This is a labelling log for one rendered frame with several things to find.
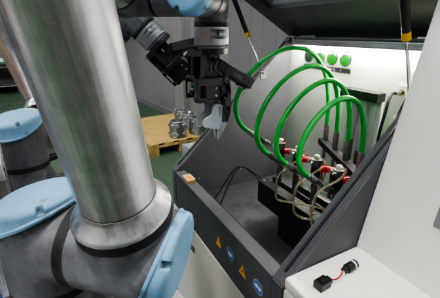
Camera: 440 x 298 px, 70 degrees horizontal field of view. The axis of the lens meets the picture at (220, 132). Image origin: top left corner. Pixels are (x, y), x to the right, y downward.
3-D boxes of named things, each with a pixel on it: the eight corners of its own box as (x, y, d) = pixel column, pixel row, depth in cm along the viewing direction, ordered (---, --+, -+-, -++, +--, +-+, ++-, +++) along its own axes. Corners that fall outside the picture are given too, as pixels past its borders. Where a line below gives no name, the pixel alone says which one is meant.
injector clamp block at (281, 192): (256, 217, 113) (258, 179, 109) (278, 210, 118) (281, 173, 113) (327, 279, 85) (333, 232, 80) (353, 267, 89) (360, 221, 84)
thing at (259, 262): (177, 207, 127) (175, 171, 122) (186, 205, 129) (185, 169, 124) (268, 329, 75) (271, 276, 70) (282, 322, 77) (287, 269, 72)
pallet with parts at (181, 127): (217, 144, 430) (217, 117, 418) (152, 159, 379) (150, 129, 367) (171, 122, 536) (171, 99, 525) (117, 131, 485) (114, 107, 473)
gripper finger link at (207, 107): (194, 137, 76) (193, 100, 73) (215, 133, 79) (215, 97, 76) (199, 141, 74) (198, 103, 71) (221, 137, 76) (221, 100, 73)
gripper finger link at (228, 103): (215, 119, 74) (215, 82, 71) (221, 118, 75) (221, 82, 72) (224, 124, 70) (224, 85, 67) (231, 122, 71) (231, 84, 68)
